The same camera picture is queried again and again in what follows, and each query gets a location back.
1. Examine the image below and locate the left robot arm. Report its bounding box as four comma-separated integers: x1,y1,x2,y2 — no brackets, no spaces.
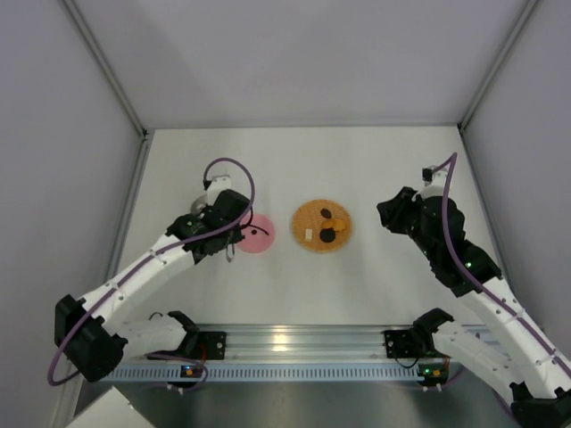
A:
54,189,252,383

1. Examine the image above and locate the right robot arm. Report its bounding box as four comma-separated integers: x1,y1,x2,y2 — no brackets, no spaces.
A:
377,185,570,427

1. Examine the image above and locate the white box corner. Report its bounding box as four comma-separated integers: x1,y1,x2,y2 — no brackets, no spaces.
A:
67,387,153,428

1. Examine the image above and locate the pink round lid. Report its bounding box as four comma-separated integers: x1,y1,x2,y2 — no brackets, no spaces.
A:
237,213,276,254

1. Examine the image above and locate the steel bowl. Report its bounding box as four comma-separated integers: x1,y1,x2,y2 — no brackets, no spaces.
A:
190,194,209,216

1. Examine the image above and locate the large dark round food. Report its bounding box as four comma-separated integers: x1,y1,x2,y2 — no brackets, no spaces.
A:
319,227,336,243

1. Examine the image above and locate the orange woven plate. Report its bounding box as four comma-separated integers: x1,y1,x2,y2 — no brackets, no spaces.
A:
292,199,352,253

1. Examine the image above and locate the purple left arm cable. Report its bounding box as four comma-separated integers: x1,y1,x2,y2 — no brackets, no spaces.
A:
47,158,256,393

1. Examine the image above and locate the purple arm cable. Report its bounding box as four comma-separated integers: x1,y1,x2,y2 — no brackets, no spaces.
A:
47,158,256,393
430,152,571,380

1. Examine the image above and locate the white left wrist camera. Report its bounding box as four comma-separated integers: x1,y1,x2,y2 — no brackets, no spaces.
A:
203,174,232,193

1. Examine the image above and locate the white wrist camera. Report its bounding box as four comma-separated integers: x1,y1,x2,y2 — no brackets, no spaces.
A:
418,166,449,199
203,174,232,193

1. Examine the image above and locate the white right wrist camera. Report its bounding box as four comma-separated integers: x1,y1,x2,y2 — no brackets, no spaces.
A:
418,166,449,199

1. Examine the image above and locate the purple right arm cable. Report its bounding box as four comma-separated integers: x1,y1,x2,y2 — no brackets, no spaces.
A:
430,152,571,380

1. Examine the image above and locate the aluminium rail base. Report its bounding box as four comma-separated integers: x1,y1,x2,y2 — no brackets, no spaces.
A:
106,323,505,362

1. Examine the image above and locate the slotted cable duct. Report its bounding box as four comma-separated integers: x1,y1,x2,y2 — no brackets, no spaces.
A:
102,361,451,383

